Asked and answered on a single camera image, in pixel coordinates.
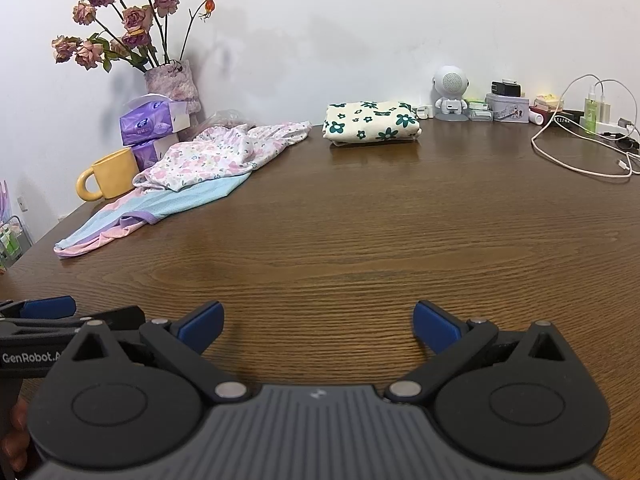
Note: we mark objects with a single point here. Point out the white power strip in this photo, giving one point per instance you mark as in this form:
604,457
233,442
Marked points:
612,127

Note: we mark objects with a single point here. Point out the purple tissue pack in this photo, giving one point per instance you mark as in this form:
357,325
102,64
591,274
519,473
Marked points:
145,125
150,152

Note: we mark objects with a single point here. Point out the wall outlet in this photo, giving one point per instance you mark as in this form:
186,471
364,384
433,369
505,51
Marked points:
22,203

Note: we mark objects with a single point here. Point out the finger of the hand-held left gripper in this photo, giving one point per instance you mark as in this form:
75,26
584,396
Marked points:
120,316
50,306

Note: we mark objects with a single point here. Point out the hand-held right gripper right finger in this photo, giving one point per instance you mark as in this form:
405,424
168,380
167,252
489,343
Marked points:
437,327

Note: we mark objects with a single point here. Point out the yellow mug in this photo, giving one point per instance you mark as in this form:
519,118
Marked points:
115,172

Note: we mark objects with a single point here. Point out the green white small pack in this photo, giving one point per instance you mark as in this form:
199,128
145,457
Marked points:
479,110

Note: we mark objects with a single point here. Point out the pink wrapped vase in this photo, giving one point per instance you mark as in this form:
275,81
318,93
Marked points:
172,82

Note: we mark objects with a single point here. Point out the green bottle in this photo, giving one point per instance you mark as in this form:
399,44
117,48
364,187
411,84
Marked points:
591,112

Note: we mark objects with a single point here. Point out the pink floral dress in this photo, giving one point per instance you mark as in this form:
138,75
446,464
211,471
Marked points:
200,160

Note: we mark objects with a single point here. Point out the black charger box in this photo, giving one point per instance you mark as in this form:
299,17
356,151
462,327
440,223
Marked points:
506,89

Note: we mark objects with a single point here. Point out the white lip balm tube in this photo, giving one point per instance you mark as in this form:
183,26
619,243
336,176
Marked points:
536,117

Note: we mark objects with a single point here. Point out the dark red box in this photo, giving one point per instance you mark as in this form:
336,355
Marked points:
562,116

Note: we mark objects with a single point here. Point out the white robot speaker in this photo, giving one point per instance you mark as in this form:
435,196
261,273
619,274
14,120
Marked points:
450,82

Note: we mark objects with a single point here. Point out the clear plastic snack bag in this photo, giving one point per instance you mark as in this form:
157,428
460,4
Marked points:
220,120

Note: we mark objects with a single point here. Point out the dried rose bouquet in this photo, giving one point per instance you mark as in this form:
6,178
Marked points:
134,19

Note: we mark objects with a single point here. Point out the pink yellow sticky notes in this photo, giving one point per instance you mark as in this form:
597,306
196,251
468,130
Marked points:
547,101

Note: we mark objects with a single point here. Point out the folded cream green-flower cloth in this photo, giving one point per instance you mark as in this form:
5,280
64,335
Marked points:
370,122

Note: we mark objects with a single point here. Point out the pastel striped shirt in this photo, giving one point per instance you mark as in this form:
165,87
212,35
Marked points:
195,197

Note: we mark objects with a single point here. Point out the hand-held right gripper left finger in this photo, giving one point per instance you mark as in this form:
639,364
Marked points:
202,327

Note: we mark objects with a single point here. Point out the small white charger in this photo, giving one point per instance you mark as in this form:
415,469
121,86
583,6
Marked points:
425,111

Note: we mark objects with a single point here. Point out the person's left hand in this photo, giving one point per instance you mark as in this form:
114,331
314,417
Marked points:
12,425

